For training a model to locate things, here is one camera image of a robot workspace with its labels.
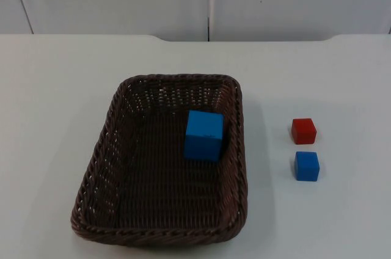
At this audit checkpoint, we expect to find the large blue cube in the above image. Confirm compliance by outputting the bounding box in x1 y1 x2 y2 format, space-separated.
183 109 225 162

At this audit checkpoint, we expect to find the dark brown wicker basket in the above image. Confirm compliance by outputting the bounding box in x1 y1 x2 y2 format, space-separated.
70 73 247 247

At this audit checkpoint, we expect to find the small red cube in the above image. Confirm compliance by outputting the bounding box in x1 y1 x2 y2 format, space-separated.
290 118 318 145

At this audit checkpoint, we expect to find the small blue cube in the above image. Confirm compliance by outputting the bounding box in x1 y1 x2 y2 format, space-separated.
294 151 321 181

